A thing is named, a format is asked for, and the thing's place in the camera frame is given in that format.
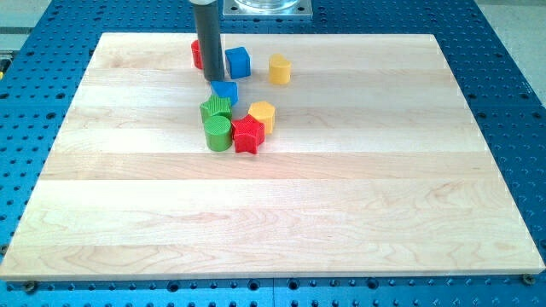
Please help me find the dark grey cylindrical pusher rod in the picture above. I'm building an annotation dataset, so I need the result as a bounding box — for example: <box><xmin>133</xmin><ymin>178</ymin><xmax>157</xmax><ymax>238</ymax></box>
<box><xmin>189</xmin><ymin>0</ymin><xmax>224</xmax><ymax>81</ymax></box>

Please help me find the blue triangle block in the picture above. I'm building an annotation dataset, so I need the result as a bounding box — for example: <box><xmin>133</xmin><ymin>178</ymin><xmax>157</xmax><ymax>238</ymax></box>
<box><xmin>211</xmin><ymin>81</ymin><xmax>239</xmax><ymax>106</ymax></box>

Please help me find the yellow heart block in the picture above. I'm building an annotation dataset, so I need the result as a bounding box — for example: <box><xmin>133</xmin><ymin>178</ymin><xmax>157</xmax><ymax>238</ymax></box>
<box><xmin>269</xmin><ymin>54</ymin><xmax>292</xmax><ymax>84</ymax></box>

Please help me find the red block behind rod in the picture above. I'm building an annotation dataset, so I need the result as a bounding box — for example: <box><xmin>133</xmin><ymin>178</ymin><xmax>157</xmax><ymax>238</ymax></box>
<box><xmin>190</xmin><ymin>39</ymin><xmax>203</xmax><ymax>70</ymax></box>

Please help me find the blue cube block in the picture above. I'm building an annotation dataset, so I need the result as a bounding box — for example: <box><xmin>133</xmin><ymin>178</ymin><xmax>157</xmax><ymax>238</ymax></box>
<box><xmin>225</xmin><ymin>47</ymin><xmax>251</xmax><ymax>79</ymax></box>

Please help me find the green star block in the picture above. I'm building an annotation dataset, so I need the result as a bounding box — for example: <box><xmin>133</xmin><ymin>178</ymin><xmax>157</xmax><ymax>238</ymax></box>
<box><xmin>200</xmin><ymin>95</ymin><xmax>232</xmax><ymax>123</ymax></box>

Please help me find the yellow hexagon block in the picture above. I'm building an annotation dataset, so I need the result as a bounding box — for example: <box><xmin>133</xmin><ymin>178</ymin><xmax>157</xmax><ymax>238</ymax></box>
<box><xmin>248</xmin><ymin>101</ymin><xmax>276</xmax><ymax>135</ymax></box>

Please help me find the green cylinder block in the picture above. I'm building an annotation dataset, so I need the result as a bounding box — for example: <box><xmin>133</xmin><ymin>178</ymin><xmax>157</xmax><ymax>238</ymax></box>
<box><xmin>204</xmin><ymin>116</ymin><xmax>232</xmax><ymax>152</ymax></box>

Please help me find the red star block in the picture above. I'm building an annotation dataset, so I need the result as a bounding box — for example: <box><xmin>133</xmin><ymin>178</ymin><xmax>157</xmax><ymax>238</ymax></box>
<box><xmin>231</xmin><ymin>114</ymin><xmax>265</xmax><ymax>154</ymax></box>

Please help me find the light wooden board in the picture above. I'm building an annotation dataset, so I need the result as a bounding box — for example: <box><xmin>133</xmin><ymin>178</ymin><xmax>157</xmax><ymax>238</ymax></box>
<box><xmin>1</xmin><ymin>32</ymin><xmax>544</xmax><ymax>281</ymax></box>

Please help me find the left front board screw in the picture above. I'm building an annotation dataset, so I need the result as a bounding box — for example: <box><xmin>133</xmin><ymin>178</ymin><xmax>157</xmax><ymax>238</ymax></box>
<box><xmin>21</xmin><ymin>281</ymin><xmax>38</xmax><ymax>294</ymax></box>

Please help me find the board screw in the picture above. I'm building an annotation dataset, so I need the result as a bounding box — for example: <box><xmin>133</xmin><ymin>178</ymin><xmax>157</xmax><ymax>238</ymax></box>
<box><xmin>21</xmin><ymin>281</ymin><xmax>38</xmax><ymax>294</ymax></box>
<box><xmin>521</xmin><ymin>274</ymin><xmax>536</xmax><ymax>286</ymax></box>

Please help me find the right front board screw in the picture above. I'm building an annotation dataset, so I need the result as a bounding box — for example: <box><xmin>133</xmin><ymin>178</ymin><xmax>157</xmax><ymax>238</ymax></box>
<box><xmin>521</xmin><ymin>274</ymin><xmax>536</xmax><ymax>286</ymax></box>

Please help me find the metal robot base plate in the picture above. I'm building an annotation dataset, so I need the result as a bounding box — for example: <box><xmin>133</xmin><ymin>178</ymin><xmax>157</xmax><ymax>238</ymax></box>
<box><xmin>222</xmin><ymin>0</ymin><xmax>313</xmax><ymax>20</ymax></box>

